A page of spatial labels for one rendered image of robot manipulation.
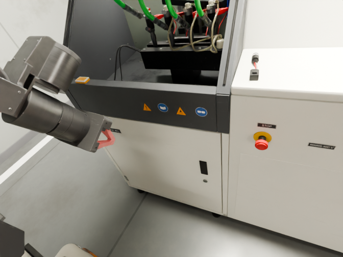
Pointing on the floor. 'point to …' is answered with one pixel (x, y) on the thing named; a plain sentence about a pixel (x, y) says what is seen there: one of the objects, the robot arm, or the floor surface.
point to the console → (289, 133)
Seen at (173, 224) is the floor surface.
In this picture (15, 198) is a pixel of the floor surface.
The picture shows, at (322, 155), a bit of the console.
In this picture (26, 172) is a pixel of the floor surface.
